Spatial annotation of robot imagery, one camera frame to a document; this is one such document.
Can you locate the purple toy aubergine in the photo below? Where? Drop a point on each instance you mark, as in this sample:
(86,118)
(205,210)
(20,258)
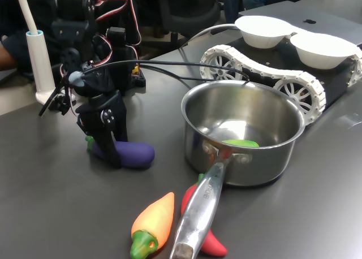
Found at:
(135,154)

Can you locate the black yellow table clamp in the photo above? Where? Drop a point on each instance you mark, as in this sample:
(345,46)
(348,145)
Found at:
(136,70)

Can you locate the orange toy carrot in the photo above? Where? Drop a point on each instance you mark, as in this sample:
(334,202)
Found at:
(155,216)

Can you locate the green yellow toy corn cob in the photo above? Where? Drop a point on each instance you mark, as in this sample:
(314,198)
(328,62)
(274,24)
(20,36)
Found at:
(240,143)

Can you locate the black office chair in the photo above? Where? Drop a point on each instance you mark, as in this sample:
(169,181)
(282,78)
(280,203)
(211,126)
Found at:
(192,4)

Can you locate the red toy chilli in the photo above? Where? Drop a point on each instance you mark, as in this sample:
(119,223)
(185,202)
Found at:
(215,245)

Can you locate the white bowl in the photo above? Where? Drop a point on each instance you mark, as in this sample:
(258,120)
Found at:
(263,30)
(322,49)

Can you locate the tracked vehicle with white tracks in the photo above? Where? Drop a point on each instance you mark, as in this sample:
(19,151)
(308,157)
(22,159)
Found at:
(294,92)

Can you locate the black wrist camera board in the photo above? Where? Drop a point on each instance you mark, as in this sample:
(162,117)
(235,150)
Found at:
(55,99)

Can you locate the white post with base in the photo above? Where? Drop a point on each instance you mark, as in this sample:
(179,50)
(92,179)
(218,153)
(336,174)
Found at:
(42,72)

